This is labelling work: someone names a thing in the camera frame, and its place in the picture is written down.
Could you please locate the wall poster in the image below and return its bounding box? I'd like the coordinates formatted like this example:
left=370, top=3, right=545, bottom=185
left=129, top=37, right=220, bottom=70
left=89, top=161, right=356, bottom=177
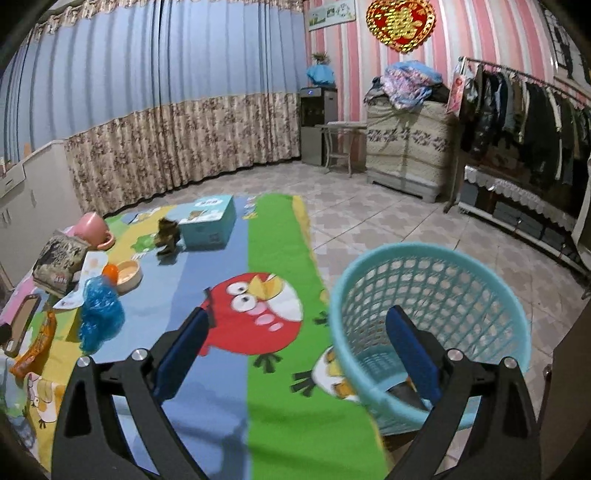
left=307, top=0, right=357, bottom=32

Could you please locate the pink hanging bag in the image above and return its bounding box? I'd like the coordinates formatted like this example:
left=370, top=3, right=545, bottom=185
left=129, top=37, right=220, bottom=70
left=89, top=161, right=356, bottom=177
left=445, top=62, right=469, bottom=114

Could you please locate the small metal side table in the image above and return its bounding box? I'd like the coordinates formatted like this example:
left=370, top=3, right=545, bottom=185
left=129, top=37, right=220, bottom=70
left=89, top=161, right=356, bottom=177
left=316, top=121, right=368, bottom=176

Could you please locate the low cabinet with lace cover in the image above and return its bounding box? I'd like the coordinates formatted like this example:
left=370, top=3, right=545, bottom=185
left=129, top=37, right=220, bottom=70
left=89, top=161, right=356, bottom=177
left=459, top=164, right=591, bottom=278

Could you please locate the framed wall picture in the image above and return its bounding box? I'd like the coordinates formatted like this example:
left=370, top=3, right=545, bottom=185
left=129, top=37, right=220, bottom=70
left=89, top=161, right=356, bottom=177
left=540, top=7, right=585, bottom=79

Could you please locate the pile of floral blankets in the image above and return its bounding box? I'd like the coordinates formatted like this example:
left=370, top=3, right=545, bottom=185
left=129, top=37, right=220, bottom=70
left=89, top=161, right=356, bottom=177
left=365, top=61, right=451, bottom=109

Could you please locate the white side cabinet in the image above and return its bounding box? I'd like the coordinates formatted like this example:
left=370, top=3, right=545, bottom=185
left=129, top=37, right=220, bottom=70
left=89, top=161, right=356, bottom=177
left=0, top=141, right=84, bottom=291

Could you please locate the teal plastic basket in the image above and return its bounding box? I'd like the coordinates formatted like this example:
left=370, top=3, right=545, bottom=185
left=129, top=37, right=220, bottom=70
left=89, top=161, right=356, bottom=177
left=329, top=243, right=532, bottom=437

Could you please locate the blue cloth bundle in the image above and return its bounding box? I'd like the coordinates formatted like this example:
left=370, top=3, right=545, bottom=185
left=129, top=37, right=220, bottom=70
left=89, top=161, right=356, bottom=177
left=307, top=64, right=337, bottom=88

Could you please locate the dark wooden furniture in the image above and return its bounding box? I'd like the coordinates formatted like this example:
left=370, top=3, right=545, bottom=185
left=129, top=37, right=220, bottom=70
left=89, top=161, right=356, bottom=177
left=538, top=323, right=591, bottom=480

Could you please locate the dark printed snack bag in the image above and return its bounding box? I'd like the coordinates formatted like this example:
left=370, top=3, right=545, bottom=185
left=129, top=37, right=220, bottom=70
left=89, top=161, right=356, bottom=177
left=32, top=231, right=88, bottom=296

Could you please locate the crumpled blue plastic bag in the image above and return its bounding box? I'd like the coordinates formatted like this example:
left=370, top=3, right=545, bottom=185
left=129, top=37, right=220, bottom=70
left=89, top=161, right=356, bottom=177
left=78, top=278, right=125, bottom=354

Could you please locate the metal clothes rack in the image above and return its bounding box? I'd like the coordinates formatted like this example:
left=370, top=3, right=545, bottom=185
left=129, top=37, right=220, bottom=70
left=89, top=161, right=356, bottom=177
left=443, top=56, right=591, bottom=215

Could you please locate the pink plastic cup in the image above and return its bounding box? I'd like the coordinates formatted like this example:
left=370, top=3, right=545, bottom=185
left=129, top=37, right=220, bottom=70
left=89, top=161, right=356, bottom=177
left=74, top=211, right=116, bottom=252

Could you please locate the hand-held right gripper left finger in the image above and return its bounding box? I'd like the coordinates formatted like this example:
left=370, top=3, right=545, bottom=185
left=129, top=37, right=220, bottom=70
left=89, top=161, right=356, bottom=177
left=51, top=307, right=213, bottom=480

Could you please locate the red gold heart wall decoration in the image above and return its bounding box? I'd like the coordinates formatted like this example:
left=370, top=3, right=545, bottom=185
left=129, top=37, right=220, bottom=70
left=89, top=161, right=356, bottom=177
left=366, top=0, right=437, bottom=54

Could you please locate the light blue cardboard box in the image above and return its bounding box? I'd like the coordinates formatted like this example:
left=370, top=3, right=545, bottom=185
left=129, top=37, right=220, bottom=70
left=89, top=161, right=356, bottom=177
left=178, top=194, right=237, bottom=250

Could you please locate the cloth covered cabinet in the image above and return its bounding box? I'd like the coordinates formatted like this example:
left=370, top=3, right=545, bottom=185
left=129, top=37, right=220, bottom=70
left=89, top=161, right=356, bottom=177
left=366, top=99, right=458, bottom=204

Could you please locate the white cloth covered television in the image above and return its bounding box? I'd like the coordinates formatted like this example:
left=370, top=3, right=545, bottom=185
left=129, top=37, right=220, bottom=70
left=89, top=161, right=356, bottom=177
left=571, top=152, right=591, bottom=264

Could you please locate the row of hanging clothes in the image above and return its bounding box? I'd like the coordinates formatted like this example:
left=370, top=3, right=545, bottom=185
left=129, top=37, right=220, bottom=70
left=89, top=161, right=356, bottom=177
left=459, top=65, right=591, bottom=190

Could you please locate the orange snack wrapper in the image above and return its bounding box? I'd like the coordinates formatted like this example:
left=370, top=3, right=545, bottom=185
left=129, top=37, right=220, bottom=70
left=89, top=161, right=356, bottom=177
left=10, top=310, right=57, bottom=377

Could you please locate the blue and floral curtain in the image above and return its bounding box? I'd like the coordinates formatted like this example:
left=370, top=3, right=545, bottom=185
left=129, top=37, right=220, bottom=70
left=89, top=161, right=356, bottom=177
left=0, top=0, right=305, bottom=217

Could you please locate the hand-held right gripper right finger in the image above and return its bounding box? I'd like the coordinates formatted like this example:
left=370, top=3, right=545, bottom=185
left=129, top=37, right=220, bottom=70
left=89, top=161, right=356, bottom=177
left=385, top=305, right=543, bottom=480

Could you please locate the brown framed mirror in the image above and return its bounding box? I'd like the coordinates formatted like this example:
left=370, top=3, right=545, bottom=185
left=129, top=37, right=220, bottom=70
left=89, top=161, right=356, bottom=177
left=4, top=293, right=40, bottom=358

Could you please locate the white paper card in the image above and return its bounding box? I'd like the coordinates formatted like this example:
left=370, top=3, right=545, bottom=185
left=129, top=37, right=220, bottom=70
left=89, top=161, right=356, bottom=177
left=53, top=291, right=86, bottom=310

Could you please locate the cartoon bird play mat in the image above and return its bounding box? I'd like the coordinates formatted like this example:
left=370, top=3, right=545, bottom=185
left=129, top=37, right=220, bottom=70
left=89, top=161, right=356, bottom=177
left=0, top=194, right=389, bottom=480

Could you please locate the grey water dispenser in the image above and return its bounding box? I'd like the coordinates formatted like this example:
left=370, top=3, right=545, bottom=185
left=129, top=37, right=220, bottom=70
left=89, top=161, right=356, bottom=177
left=299, top=87, right=339, bottom=166

